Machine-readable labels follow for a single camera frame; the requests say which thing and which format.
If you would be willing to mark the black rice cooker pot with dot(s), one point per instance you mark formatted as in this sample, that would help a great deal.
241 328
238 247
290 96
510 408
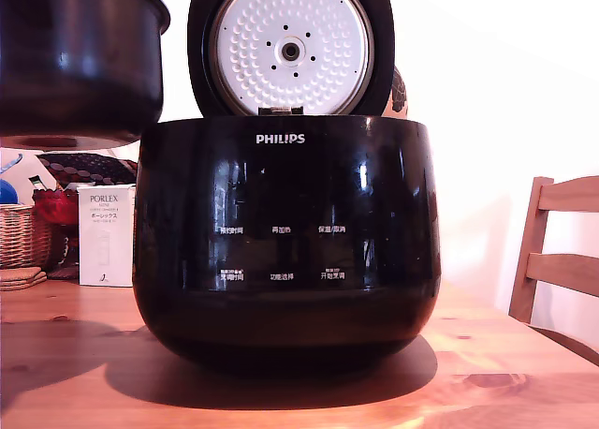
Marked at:
79 59

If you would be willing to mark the black Philips rice cooker body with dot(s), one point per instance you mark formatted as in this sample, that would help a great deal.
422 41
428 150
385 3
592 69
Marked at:
285 307

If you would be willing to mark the rice cooker lid, white plate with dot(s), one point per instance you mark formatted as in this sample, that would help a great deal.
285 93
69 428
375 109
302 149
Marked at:
290 21

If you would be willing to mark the round patterned brown cushion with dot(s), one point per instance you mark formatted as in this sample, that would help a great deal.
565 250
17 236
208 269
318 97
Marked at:
398 92

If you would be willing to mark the white Porlex box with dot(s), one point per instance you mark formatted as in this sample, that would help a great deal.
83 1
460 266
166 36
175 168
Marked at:
105 241

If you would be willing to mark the dark dotted patterned cloth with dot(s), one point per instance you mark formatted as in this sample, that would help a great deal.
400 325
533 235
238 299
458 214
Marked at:
89 169

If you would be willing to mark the red glass vessel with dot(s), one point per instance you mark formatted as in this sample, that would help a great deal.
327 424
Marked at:
54 209

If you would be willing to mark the green white packet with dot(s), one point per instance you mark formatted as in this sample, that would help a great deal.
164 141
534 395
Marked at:
36 182

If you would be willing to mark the wooden chair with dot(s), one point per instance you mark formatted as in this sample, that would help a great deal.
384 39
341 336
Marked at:
561 267

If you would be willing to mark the woven wicker basket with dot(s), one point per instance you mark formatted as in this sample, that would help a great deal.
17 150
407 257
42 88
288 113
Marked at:
23 237

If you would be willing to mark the teal curved strip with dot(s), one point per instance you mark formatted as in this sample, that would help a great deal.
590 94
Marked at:
11 163

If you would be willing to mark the blue round object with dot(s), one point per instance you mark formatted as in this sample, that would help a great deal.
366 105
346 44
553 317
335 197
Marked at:
7 192

